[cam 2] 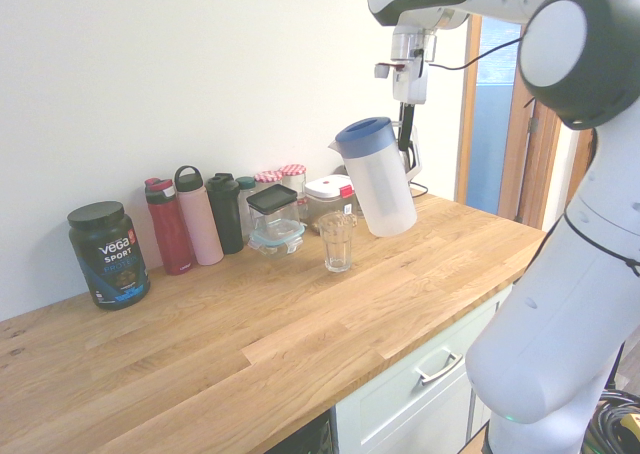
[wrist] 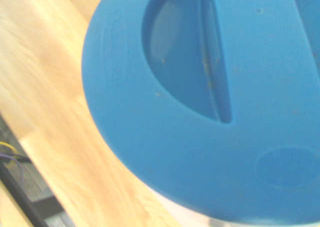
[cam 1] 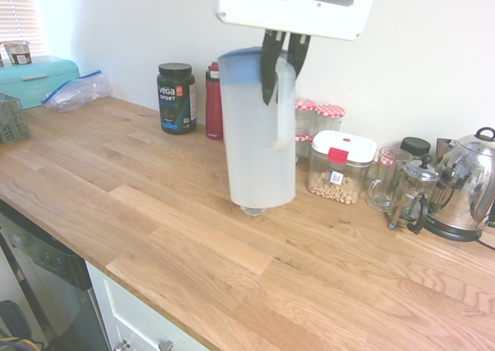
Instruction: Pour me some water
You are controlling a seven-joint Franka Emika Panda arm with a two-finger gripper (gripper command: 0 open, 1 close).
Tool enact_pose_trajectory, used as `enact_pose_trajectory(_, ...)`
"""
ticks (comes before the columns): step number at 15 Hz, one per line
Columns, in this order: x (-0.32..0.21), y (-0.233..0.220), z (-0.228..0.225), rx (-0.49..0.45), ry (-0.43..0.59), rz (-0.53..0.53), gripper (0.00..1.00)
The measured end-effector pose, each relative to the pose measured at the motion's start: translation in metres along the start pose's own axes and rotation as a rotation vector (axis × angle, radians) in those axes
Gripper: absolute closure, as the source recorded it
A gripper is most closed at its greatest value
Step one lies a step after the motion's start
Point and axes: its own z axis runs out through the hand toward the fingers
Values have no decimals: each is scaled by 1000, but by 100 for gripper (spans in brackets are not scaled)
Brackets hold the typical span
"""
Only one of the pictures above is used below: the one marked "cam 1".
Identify yogurt cup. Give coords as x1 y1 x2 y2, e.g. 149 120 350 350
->
1 39 32 66

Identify yellow cables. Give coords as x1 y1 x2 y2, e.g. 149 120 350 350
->
0 336 46 351

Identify red water bottle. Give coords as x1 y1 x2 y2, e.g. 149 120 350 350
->
204 61 225 141

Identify dark bag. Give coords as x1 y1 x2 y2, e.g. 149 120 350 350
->
0 299 34 344

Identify white cabinet drawer front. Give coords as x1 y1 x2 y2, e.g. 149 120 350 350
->
85 261 218 351

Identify black protein powder tub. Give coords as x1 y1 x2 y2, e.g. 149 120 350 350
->
155 62 198 135

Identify white window blind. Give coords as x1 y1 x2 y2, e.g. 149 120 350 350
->
0 0 52 58

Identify glass french press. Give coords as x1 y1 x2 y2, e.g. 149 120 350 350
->
387 153 442 236

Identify stainless steel electric kettle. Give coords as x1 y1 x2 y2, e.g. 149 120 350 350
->
423 126 495 232

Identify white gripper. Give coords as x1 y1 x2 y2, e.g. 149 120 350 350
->
216 0 376 106

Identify grey plastic basket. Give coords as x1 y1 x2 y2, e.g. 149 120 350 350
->
0 92 32 145

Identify clear glass mug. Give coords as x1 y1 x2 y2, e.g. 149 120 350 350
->
366 146 415 213

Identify small jar red checkered lid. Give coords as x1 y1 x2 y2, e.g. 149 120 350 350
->
295 132 314 159
372 149 398 182

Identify metal drawer handle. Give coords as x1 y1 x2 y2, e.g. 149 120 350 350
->
114 338 176 351

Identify jar with black lid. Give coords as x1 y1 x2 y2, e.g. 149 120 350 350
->
399 135 432 161

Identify black steel dishwasher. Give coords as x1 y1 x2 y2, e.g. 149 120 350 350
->
0 199 111 351

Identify translucent pitcher blue lid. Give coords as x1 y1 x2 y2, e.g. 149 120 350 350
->
217 46 299 209

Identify clear zip bag blue seal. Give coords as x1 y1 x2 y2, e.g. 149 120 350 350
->
39 69 114 114

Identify cereal container white red lid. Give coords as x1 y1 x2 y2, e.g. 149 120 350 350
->
306 130 378 206

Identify black kettle base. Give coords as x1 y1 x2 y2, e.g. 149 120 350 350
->
422 219 486 244

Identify clear drinking glass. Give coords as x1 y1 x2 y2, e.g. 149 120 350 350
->
239 203 268 217

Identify teal bread box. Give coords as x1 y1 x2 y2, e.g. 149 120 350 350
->
0 54 84 111

